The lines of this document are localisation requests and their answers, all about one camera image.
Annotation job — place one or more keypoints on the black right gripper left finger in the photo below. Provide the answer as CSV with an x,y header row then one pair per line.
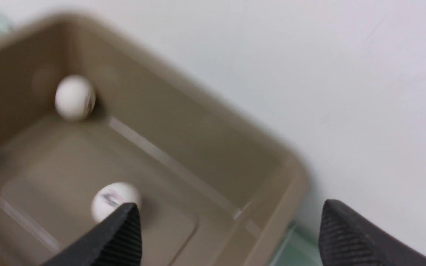
x,y
116,241

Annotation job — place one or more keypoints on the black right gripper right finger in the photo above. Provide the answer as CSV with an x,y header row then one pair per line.
x,y
348,239

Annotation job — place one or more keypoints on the white ball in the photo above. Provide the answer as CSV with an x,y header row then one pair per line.
x,y
75,98
112,196

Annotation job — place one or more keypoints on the olive plastic bin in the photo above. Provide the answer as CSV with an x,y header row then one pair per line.
x,y
216,190

